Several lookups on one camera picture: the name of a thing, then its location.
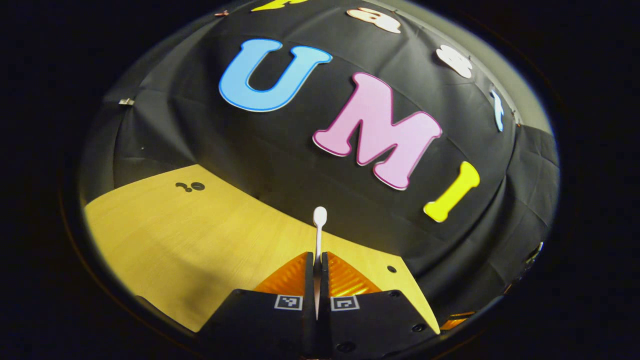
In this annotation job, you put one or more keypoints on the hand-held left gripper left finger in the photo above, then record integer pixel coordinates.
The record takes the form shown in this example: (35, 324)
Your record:
(309, 280)

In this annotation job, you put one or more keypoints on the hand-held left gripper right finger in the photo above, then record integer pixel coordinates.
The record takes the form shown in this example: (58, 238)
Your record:
(324, 280)

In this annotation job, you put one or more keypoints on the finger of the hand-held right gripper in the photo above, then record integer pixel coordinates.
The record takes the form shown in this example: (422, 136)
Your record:
(455, 322)

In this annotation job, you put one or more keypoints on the pale pink toothbrush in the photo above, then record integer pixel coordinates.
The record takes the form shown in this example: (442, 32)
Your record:
(319, 217)

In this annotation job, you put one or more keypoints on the yellow wooden desktop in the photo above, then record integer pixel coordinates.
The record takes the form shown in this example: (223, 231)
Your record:
(190, 250)

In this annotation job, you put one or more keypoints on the black backdrop cloth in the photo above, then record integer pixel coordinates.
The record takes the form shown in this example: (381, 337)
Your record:
(200, 130)

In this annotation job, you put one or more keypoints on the silver backdrop clip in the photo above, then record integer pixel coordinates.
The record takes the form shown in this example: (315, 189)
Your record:
(126, 101)

